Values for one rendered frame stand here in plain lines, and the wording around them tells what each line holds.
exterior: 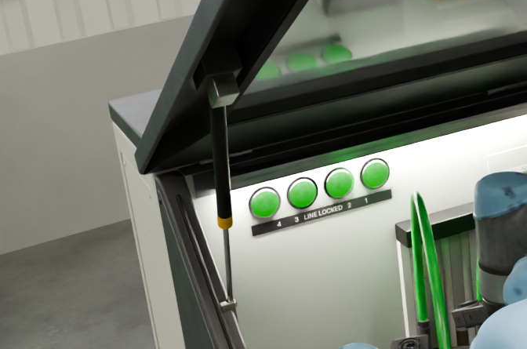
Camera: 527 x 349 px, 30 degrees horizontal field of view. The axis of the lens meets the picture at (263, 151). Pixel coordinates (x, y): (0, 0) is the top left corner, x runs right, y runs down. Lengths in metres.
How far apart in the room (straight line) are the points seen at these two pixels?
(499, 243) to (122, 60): 4.00
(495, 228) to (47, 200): 4.11
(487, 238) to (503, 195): 0.06
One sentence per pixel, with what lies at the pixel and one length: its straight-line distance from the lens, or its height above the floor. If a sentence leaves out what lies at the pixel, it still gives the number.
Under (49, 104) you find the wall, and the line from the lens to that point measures 5.03.
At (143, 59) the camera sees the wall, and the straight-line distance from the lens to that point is 5.10.
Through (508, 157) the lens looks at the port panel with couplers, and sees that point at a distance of 1.62.
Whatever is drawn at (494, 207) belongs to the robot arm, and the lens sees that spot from 1.19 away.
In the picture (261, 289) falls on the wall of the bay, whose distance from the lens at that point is 1.50.
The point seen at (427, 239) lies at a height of 1.40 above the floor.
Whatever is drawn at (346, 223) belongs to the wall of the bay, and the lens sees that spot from 1.51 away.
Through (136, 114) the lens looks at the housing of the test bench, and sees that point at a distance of 1.56.
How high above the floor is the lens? 1.91
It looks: 19 degrees down
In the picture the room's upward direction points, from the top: 8 degrees counter-clockwise
